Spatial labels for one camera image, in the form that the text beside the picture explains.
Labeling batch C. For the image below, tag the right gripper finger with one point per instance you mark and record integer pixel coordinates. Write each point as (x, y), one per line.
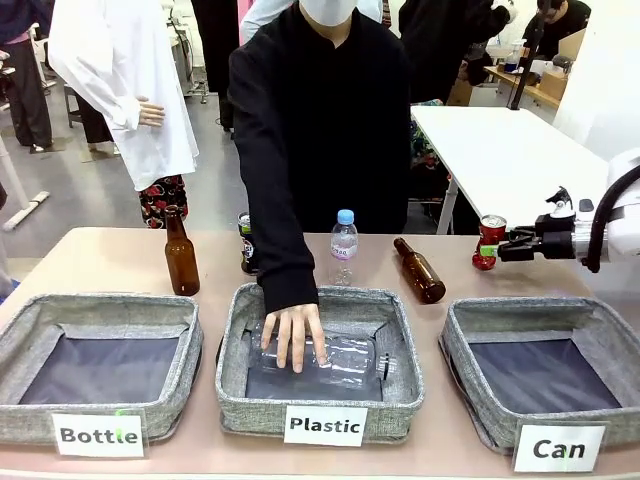
(515, 251)
(522, 233)

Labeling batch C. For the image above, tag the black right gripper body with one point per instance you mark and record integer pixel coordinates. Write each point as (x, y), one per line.
(557, 240)

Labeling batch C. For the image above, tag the crushed red soda can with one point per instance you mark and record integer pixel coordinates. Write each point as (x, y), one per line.
(491, 227)

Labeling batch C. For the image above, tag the brown glass beer bottle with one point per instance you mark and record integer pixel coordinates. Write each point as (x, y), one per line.
(422, 275)
(182, 260)

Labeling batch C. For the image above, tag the small blue-capped water bottle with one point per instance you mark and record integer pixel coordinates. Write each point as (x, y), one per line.
(344, 245)

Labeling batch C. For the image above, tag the large clear plastic bottle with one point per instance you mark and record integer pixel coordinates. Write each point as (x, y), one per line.
(350, 365)

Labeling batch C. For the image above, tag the dark green drink can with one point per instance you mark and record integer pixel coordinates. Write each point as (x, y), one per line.
(246, 245)

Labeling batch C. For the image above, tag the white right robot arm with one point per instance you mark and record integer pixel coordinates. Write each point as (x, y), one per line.
(622, 230)

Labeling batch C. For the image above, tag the person's right forearm black sleeve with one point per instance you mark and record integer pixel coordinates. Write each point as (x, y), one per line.
(285, 265)

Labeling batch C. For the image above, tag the grey fabric basket labelled Can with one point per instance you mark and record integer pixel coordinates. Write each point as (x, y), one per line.
(530, 307)

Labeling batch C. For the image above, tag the grey fabric basket labelled Plastic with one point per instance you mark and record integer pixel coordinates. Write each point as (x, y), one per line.
(320, 295)

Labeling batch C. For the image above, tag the white Can label card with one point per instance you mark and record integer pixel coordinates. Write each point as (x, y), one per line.
(559, 448)

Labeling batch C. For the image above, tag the grey fabric basket labelled Bottle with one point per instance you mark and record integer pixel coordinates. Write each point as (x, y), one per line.
(100, 415)

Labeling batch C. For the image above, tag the person's right hand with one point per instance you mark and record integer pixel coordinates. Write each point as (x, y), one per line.
(295, 332)

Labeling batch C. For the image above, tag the white table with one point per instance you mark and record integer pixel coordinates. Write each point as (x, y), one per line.
(500, 155)

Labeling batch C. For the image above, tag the colourful patterned cloth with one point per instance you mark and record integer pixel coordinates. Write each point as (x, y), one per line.
(427, 150)

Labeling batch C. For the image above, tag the wooden desk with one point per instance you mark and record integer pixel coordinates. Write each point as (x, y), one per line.
(520, 82)

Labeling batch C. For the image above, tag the cardboard box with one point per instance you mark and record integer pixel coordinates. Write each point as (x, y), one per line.
(554, 82)

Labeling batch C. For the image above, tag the black tripod pole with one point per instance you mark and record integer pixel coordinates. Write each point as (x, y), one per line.
(525, 65)

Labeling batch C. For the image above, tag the bystander in black jacket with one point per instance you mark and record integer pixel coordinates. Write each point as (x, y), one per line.
(440, 45)

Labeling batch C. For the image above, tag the seated bystander with glasses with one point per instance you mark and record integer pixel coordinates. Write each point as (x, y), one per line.
(560, 25)

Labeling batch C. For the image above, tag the person in black sweater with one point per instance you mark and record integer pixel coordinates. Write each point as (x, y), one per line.
(325, 125)

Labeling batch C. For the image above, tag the white Plastic label card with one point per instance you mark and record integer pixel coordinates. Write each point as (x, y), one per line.
(325, 426)

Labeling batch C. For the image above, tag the white face mask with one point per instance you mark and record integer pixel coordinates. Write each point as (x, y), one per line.
(327, 12)

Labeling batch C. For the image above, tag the bystander in light blue shirt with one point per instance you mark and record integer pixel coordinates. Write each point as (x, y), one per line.
(257, 20)

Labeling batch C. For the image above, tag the bystander in black clothes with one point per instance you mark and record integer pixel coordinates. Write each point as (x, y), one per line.
(217, 50)

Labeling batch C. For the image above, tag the red floral mannequin skirt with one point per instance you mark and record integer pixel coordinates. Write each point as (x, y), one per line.
(162, 197)

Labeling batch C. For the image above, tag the mannequin hand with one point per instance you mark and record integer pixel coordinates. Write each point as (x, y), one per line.
(151, 112)

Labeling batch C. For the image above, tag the mannequin in white shirt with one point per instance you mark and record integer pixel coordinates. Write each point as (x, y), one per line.
(115, 60)

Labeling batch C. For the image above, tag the white Bottle label card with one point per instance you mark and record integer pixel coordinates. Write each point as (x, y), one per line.
(98, 435)

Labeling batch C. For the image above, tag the bystander in dark trousers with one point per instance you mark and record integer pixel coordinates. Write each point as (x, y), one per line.
(27, 75)

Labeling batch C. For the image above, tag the white desk leg frame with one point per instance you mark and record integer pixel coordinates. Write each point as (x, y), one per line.
(22, 200)

